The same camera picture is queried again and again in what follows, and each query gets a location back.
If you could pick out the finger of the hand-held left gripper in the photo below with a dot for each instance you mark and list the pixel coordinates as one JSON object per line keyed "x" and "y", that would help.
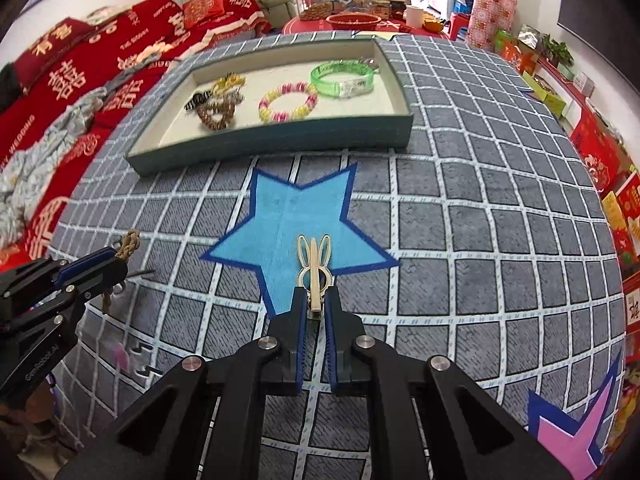
{"x": 85, "y": 262}
{"x": 100, "y": 277}

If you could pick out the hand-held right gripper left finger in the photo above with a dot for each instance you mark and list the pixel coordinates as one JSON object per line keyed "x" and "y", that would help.
{"x": 300, "y": 345}

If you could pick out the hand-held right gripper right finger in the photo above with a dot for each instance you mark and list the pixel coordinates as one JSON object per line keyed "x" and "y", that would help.
{"x": 331, "y": 347}

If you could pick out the beige hair clip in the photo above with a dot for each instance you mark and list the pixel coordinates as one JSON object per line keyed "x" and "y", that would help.
{"x": 315, "y": 285}

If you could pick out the black striped hair clip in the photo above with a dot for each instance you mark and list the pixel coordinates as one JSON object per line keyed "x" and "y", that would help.
{"x": 196, "y": 102}

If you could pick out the green translucent bangle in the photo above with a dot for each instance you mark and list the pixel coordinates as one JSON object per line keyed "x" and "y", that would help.
{"x": 325, "y": 85}

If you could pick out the grey jewelry tray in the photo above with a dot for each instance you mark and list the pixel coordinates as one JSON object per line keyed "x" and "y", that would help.
{"x": 280, "y": 72}

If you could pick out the silver hair clip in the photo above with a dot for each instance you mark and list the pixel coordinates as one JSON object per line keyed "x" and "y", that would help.
{"x": 371, "y": 64}

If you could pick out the person's tan clothing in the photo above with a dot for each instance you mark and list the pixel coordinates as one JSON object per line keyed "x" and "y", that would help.
{"x": 20, "y": 412}

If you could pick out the small pink trinket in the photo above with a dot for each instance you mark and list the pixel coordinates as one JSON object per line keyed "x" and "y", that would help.
{"x": 120, "y": 356}

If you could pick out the grey floral cloth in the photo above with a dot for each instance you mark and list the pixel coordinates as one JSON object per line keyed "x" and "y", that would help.
{"x": 30, "y": 175}

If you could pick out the grey checked star blanket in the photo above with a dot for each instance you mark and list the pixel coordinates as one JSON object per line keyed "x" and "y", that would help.
{"x": 475, "y": 260}

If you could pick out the red sofa cover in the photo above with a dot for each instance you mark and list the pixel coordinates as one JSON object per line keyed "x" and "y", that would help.
{"x": 50, "y": 75}

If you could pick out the gold hair ornament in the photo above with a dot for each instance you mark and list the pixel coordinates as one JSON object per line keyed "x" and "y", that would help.
{"x": 227, "y": 82}

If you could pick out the red embroidered pillow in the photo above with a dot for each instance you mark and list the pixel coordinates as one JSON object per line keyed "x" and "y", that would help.
{"x": 202, "y": 7}

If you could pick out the red round table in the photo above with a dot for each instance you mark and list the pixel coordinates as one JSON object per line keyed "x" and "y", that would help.
{"x": 300, "y": 27}

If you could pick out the beige armchair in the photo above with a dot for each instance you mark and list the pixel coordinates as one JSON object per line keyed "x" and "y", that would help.
{"x": 280, "y": 2}

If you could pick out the red basin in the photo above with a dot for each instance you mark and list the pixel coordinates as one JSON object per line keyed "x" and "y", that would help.
{"x": 352, "y": 21}

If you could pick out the stack of red gift boxes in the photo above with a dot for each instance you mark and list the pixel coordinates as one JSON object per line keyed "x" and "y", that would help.
{"x": 595, "y": 150}

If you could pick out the green flat box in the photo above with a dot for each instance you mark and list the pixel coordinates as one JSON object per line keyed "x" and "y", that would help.
{"x": 545, "y": 92}

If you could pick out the orange bowl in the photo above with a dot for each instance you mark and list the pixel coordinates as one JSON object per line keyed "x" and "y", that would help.
{"x": 433, "y": 23}

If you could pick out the white cup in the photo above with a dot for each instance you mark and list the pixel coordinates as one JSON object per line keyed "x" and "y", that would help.
{"x": 414, "y": 16}

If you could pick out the red plastic stool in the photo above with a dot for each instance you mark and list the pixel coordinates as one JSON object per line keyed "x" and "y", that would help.
{"x": 459, "y": 25}

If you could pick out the potted green plant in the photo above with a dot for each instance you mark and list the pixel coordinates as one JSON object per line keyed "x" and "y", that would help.
{"x": 557, "y": 50}

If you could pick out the black television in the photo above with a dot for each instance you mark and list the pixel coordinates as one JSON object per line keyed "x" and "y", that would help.
{"x": 600, "y": 10}

